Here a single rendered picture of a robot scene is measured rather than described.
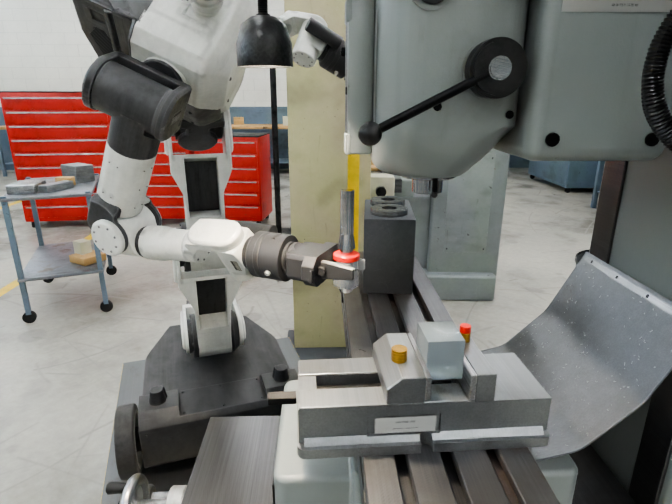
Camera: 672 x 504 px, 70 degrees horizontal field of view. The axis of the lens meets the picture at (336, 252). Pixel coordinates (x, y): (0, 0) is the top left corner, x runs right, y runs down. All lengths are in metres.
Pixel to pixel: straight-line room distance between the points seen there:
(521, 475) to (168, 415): 0.99
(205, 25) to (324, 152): 1.54
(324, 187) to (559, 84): 1.92
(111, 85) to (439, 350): 0.68
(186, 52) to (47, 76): 10.06
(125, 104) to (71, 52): 9.88
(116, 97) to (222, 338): 0.88
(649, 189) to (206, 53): 0.80
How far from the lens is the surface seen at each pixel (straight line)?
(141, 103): 0.92
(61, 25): 10.89
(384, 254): 1.13
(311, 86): 2.46
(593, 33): 0.70
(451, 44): 0.66
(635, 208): 0.97
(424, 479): 0.67
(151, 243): 1.03
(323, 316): 2.73
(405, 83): 0.66
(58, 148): 6.00
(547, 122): 0.68
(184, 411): 1.45
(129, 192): 1.02
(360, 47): 0.72
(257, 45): 0.64
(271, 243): 0.87
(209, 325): 1.54
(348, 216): 0.81
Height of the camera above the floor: 1.42
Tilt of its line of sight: 18 degrees down
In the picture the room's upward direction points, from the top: straight up
